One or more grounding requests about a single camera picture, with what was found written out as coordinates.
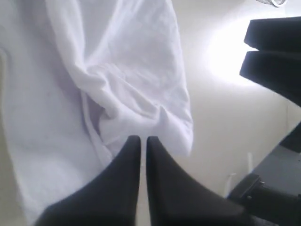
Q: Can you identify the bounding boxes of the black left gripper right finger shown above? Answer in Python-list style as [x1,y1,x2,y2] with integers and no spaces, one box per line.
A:
[146,137,254,226]

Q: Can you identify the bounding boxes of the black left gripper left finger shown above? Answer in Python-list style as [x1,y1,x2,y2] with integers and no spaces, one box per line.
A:
[36,136,141,226]

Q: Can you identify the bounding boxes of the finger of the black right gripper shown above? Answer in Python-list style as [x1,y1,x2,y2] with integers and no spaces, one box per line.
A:
[244,16,301,51]

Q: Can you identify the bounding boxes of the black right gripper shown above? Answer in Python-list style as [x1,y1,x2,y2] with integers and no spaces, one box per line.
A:
[240,51,301,151]

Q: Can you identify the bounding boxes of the white t-shirt with red logo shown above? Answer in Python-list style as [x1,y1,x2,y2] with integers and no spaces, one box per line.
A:
[0,0,193,224]

